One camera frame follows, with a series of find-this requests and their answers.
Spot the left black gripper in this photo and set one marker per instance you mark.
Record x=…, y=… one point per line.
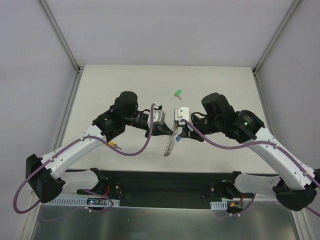
x=152, y=130

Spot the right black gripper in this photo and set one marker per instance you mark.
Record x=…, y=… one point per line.
x=186, y=133

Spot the metal disc keyring holder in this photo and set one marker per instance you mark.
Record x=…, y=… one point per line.
x=171, y=140

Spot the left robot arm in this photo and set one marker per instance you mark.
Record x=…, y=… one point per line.
x=47, y=174

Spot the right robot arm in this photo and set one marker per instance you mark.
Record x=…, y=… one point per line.
x=295, y=184

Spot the key with green tag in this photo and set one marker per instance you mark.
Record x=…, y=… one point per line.
x=177, y=94

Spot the key with yellow tag lower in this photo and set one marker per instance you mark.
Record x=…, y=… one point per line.
x=114, y=145

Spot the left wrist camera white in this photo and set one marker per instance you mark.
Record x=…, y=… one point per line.
x=156, y=115

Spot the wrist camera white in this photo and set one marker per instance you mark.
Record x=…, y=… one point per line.
x=156, y=115
x=180, y=114

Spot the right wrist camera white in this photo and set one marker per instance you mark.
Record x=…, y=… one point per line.
x=180, y=114

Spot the left aluminium frame post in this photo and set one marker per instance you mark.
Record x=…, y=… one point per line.
x=59, y=34

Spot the aluminium frame post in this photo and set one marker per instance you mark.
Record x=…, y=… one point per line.
x=293, y=7
x=59, y=34

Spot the right aluminium frame post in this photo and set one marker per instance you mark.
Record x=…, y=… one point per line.
x=293, y=7

